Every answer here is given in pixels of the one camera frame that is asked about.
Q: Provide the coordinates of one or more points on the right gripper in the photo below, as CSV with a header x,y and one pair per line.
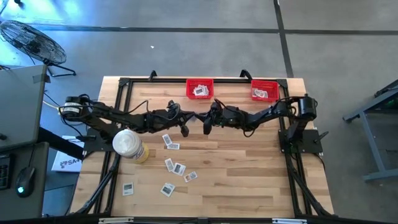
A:
x,y
217,116

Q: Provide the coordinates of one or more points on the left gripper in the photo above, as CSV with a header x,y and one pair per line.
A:
x,y
175,118

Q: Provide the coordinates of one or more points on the white packet with grey print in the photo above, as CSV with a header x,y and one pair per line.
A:
x,y
127,188
198,91
173,146
167,189
178,169
206,88
169,165
167,139

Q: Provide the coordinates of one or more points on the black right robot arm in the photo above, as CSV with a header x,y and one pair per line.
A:
x,y
306,107

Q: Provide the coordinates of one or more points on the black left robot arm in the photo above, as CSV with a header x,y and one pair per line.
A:
x,y
124,116

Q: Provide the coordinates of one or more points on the red plastic basket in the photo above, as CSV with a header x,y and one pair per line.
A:
x,y
189,93
273,93

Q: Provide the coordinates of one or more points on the yellow Lysol wipes canister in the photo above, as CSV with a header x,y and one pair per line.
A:
x,y
126,143

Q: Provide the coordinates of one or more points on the black rig beam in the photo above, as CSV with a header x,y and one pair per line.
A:
x,y
155,221

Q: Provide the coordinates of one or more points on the white paper sheet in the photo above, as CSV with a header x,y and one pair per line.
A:
x,y
66,161

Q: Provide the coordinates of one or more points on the dark desk top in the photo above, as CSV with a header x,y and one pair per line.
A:
x,y
40,199

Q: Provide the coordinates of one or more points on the grey metal cart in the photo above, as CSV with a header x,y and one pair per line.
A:
x,y
371,146

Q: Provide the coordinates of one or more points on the black floor fan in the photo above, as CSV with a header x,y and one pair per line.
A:
x,y
34,43

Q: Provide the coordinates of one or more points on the black computer mouse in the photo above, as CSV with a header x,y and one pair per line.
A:
x,y
25,180

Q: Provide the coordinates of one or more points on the black keyboard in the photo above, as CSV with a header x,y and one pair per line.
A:
x,y
4,172

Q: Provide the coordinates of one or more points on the small black floor object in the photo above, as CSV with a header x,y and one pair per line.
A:
x,y
18,3

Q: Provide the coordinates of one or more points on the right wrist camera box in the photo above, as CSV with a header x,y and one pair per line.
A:
x,y
230,116

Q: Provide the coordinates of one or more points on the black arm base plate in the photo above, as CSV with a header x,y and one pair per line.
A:
x,y
93,144
311,140

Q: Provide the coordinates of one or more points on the white rig bracket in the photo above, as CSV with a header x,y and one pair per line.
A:
x,y
289,221
116,220

